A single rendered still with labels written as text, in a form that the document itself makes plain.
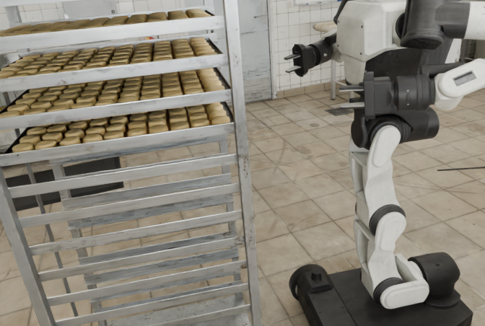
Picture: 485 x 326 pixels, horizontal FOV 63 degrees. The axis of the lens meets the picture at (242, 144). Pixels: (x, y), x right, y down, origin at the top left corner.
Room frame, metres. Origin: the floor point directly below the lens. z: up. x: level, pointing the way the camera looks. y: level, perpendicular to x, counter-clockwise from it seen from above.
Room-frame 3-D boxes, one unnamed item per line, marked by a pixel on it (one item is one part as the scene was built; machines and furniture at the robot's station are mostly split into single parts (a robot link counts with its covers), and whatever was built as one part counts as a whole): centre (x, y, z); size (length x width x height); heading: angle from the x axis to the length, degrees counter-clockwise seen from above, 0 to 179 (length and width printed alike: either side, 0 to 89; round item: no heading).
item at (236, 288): (0.95, 0.31, 0.60); 0.64 x 0.03 x 0.03; 99
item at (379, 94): (0.97, -0.38, 1.20); 0.12 x 0.10 x 0.13; 73
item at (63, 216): (0.95, 0.31, 0.96); 0.64 x 0.03 x 0.03; 99
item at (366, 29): (1.28, -0.51, 1.27); 0.34 x 0.30 x 0.36; 9
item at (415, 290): (1.30, -0.58, 0.28); 0.21 x 0.20 x 0.13; 99
